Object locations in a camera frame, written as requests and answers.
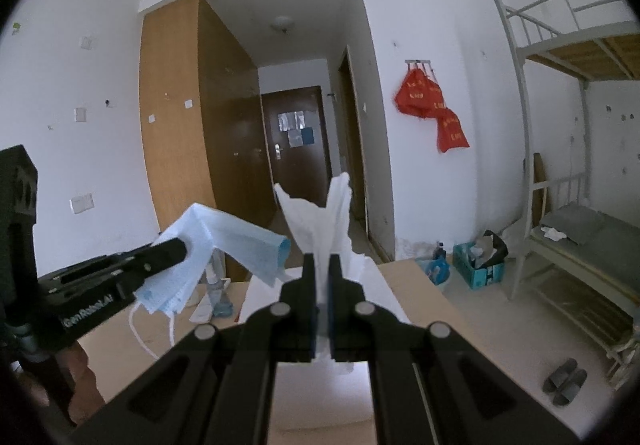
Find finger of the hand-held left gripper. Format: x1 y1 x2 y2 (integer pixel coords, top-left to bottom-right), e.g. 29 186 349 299
106 237 189 287

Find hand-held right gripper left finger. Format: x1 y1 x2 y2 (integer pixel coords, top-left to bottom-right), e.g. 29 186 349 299
70 254 320 445

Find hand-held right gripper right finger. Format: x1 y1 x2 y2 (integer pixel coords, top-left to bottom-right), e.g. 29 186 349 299
329 254 568 445

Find white tissue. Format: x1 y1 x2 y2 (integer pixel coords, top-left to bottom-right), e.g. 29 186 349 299
274 172 382 376

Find blue face mask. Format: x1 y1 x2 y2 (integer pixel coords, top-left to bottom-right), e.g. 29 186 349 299
129 204 291 361

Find white storage box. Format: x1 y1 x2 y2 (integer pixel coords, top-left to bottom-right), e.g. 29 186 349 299
235 261 416 426

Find person's left forearm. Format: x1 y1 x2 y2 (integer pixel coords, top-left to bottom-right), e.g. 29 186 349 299
50 340 107 426

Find clear spray bottle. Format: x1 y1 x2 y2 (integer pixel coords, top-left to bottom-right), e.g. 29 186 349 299
205 249 234 319

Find blue plastic bag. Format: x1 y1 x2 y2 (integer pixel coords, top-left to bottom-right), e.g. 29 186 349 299
416 241 452 287

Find dark brown entrance door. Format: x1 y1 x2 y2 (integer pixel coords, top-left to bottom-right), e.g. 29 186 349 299
260 86 334 237

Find teal cardboard box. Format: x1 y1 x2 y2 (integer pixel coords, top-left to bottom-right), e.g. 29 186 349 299
452 241 506 290

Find wooden wardrobe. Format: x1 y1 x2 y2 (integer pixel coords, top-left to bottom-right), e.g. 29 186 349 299
138 0 279 257

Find brown side door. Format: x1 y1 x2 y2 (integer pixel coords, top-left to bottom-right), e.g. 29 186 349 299
337 45 369 237

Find black bag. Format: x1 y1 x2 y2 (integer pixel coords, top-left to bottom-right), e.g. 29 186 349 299
472 229 510 271

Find papers on door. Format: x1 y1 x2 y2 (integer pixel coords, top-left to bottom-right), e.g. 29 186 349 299
277 110 315 148

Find small red bag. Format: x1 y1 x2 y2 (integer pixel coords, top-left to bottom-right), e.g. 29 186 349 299
437 107 470 154

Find grey slipper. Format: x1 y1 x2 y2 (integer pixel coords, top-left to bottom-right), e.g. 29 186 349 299
554 368 589 407
543 358 579 394

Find wooden board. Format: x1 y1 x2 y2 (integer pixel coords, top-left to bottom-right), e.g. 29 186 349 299
531 153 551 227

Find green bed mat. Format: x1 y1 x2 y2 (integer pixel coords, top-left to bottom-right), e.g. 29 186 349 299
539 203 640 268

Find white metal bunk bed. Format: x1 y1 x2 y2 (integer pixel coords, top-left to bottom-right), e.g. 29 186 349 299
493 0 640 392

